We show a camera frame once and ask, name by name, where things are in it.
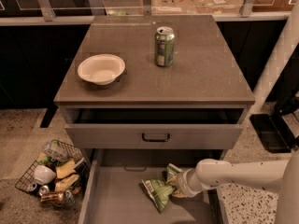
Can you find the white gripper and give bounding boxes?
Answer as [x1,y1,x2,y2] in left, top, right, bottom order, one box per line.
[167,169,203,198]

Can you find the green chip bag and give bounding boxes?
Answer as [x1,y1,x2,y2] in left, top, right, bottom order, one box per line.
[142,163,182,213]

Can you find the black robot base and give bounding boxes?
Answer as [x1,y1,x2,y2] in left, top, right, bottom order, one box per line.
[249,94,299,153]

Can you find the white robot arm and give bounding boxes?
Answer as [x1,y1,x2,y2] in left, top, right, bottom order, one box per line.
[176,2,299,224]

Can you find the grey middle drawer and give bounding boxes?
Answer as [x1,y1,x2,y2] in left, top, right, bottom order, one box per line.
[78,149,224,224]

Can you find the grey drawer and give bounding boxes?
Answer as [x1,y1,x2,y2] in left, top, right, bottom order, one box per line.
[64,107,245,149]
[78,149,224,224]

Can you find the grey top drawer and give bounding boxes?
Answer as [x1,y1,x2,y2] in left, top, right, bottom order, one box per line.
[64,107,245,149]

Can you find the grey drawer cabinet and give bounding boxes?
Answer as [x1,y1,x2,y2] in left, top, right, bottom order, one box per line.
[53,14,257,224]

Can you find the brown shiny can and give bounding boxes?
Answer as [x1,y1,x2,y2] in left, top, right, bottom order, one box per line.
[40,192,64,204]

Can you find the silver can middle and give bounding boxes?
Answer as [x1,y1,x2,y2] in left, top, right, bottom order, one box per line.
[37,185,50,196]

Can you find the silver can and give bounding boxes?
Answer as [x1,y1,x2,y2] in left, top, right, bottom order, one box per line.
[26,182,38,193]
[37,185,50,196]

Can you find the silver can left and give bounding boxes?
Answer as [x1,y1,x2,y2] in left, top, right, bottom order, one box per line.
[26,182,38,193]

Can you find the green soda can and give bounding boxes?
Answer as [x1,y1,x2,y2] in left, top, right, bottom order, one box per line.
[155,26,175,67]

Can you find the yellow sponge upper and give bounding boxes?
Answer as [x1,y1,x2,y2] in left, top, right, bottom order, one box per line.
[56,160,75,179]

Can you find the yellow sponge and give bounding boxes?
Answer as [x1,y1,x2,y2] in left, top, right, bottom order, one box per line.
[56,160,75,179]
[55,174,79,192]

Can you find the yellow sponge lower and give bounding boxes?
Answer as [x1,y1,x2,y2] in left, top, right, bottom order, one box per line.
[55,174,79,192]

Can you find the clear plastic bottle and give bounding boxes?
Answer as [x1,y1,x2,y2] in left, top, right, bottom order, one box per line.
[42,140,68,162]

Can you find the white ceramic bowl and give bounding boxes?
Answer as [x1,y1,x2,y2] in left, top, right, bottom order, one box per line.
[34,165,56,185]

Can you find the white paper bowl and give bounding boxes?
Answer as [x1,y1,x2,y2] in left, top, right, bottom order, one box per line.
[78,54,125,85]

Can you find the cardboard box left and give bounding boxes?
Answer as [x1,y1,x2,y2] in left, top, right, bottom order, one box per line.
[151,0,198,15]

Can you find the black drawer handle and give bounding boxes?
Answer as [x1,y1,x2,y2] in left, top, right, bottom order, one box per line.
[141,133,171,143]

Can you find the black wire basket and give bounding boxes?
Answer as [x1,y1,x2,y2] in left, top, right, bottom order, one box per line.
[15,140,89,208]

